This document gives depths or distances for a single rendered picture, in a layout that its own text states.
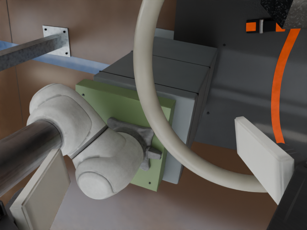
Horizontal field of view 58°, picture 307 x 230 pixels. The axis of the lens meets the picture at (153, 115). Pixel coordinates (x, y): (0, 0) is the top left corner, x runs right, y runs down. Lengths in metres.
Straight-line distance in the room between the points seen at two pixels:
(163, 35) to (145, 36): 1.34
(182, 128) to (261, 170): 0.86
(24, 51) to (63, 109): 1.06
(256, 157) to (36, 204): 0.13
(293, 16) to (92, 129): 0.73
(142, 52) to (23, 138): 0.38
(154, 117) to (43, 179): 0.29
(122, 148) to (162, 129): 0.43
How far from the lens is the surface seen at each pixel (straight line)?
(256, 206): 2.30
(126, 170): 0.85
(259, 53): 1.72
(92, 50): 2.00
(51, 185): 0.19
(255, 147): 0.18
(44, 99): 0.85
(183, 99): 0.98
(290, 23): 1.08
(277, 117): 1.86
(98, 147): 0.84
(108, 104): 1.01
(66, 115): 0.79
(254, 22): 1.67
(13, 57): 1.76
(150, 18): 0.43
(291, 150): 0.18
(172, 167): 1.14
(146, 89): 0.44
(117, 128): 0.99
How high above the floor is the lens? 1.68
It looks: 58 degrees down
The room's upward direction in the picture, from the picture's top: 145 degrees counter-clockwise
